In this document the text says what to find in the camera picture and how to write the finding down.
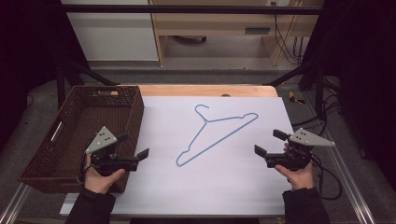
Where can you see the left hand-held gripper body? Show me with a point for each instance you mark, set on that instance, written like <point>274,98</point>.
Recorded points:
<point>101,140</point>

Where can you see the light wooden desk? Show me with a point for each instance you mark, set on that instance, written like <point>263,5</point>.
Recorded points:
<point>218,21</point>

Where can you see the brown woven basket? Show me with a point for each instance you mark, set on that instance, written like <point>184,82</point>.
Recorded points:
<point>77,124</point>

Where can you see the yellow and black tool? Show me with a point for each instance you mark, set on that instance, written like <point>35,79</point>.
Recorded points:
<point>292,98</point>

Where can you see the black curtain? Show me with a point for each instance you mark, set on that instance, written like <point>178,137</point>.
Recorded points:
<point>28,46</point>
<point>364,62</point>

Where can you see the white paper sheet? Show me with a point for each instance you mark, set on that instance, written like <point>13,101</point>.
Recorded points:
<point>218,186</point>

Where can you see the aluminium rail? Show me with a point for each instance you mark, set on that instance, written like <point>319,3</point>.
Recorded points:
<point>345,168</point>
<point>14,205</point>

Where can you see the white cabinet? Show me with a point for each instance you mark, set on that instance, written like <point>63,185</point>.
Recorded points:
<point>115,37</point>

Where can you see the person's left hand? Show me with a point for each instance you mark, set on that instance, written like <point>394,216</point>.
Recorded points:
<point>99,183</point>

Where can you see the black horizontal frame bar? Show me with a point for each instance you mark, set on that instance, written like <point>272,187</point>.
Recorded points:
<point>186,9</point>

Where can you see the black frame strut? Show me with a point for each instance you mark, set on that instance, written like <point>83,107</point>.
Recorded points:
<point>292,73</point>
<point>90,73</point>

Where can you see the person's right hand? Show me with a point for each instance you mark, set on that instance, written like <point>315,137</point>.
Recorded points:
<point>300,179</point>

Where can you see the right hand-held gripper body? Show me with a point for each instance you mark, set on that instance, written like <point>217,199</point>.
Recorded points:
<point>308,139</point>

